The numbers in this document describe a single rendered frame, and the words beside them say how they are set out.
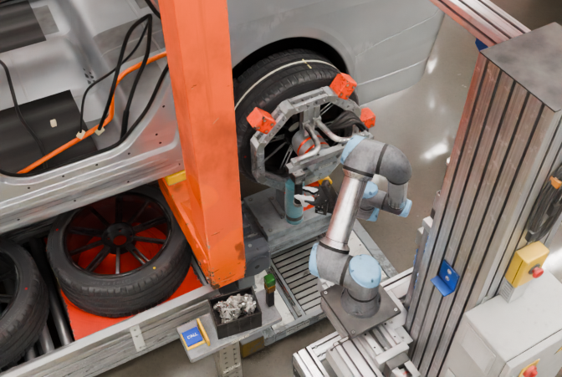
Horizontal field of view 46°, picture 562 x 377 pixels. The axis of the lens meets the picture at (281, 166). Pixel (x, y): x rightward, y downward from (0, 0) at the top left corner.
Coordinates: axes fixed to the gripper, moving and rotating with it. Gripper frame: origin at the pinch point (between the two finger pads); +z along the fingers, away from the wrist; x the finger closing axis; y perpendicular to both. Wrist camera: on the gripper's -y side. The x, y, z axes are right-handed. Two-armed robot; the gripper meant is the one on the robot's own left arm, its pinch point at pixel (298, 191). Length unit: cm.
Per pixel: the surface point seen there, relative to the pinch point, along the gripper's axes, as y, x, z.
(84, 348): 46, -76, 73
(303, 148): -6.3, 20.0, 3.8
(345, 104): -19.7, 39.2, -10.2
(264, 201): 60, 38, 29
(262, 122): -27.1, 9.6, 19.2
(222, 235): -4.9, -35.3, 21.2
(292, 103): -27.7, 24.4, 10.5
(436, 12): -35, 100, -39
